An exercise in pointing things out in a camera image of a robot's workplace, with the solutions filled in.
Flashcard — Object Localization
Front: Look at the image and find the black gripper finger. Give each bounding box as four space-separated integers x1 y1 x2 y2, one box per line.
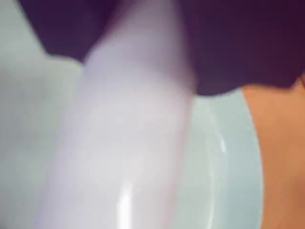
18 0 120 64
175 0 305 96

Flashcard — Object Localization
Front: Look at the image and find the red whiteboard marker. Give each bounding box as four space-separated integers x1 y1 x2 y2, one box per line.
35 0 199 229

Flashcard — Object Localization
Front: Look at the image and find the teal round plate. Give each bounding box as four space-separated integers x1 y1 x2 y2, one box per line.
0 0 264 229

